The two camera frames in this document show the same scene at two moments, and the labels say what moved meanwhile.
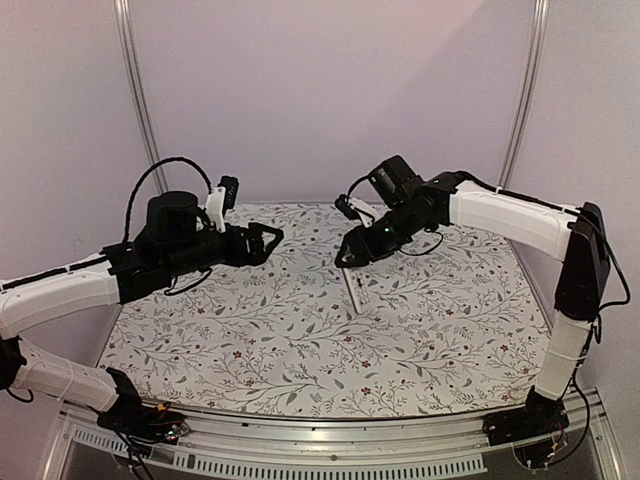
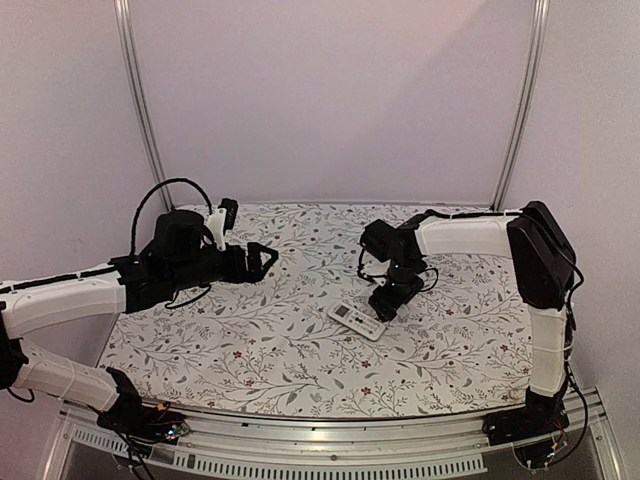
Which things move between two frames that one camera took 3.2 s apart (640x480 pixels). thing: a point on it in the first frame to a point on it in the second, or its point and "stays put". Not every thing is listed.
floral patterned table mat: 443,324 stays put
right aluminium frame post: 529,85 stays put
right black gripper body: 367,241 to 386,302
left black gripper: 240,257 to 253,272
